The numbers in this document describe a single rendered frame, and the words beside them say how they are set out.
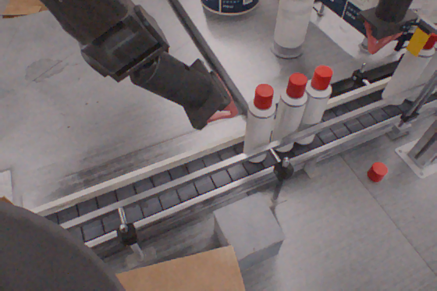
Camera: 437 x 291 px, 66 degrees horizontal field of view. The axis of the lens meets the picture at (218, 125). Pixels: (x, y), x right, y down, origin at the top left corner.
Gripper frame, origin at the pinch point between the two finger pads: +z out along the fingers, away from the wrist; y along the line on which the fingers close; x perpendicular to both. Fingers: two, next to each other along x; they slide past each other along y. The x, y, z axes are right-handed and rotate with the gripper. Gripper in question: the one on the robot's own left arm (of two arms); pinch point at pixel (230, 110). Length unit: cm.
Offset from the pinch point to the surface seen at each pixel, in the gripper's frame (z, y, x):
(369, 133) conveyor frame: 37.8, -4.3, -13.3
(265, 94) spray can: 2.7, -0.6, -6.0
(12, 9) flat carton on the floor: 31, 238, 121
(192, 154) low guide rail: 7.1, 3.7, 15.0
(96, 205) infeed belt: -4.2, 2.2, 33.3
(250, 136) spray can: 9.9, -0.5, 2.9
